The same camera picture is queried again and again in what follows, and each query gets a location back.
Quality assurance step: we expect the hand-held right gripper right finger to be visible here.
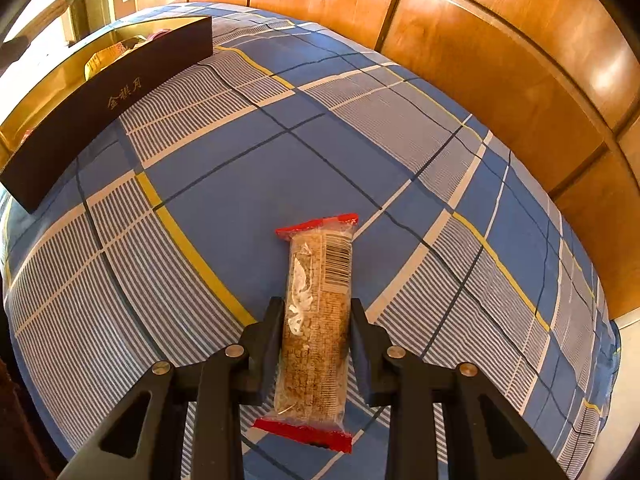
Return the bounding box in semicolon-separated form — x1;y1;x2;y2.
350;297;571;480

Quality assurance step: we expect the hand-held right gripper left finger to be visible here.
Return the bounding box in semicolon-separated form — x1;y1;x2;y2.
57;296;286;480

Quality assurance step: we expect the clear cereal bar packet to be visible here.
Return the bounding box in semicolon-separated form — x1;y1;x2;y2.
252;213;360;454

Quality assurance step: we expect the black box with gold interior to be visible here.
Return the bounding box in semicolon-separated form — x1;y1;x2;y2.
0;15;215;215

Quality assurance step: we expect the clear packet with orange edge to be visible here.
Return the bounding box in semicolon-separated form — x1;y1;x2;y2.
84;35;151;82

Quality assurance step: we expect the wooden wardrobe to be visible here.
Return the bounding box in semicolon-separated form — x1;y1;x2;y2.
135;0;640;321

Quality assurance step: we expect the wooden door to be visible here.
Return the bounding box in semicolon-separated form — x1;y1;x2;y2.
55;0;138;43

